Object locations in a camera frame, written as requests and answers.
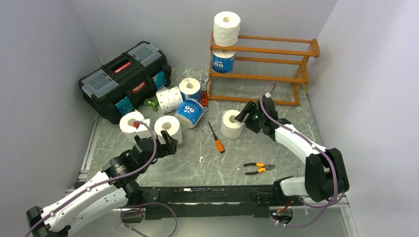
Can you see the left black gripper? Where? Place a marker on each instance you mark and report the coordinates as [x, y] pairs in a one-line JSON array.
[[169, 148]]

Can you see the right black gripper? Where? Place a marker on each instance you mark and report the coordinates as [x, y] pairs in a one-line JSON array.
[[250, 108]]

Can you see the white paper towel roll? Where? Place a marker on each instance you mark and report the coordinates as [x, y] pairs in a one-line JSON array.
[[126, 128], [226, 26], [230, 128]]

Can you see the orange wooden shelf rack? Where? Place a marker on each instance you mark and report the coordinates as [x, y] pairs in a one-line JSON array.
[[261, 60]]

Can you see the blue paper roll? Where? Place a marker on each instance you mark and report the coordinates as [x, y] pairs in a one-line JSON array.
[[223, 61]]

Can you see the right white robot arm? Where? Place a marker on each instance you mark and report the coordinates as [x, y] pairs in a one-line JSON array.
[[325, 175]]

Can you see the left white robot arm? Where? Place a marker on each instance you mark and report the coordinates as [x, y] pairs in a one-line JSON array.
[[113, 186]]

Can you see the white roll with red print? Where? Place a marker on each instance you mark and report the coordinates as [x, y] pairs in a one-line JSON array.
[[171, 125]]

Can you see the black orange screwdriver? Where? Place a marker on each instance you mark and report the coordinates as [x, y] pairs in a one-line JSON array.
[[218, 143]]

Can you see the blue monster-face wrapped roll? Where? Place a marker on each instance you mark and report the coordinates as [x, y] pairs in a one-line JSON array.
[[189, 113]]

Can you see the red adjustable wrench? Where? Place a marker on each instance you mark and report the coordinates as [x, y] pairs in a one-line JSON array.
[[204, 95]]

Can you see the green small object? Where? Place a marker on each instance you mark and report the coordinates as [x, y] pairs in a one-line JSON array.
[[153, 103]]

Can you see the white dotted wrapped roll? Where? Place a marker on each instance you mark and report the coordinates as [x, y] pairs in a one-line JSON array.
[[169, 100]]

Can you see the orange black pliers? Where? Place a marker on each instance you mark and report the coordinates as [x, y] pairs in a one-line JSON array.
[[262, 167]]

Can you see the blue wrapped roll upright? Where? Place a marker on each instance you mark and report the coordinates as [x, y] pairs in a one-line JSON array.
[[190, 88]]

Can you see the black plastic toolbox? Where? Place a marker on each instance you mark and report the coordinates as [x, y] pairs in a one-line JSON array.
[[122, 85]]

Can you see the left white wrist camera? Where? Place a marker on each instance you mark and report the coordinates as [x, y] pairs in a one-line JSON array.
[[140, 128]]

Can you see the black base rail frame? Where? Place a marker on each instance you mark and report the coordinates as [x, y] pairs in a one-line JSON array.
[[258, 201]]

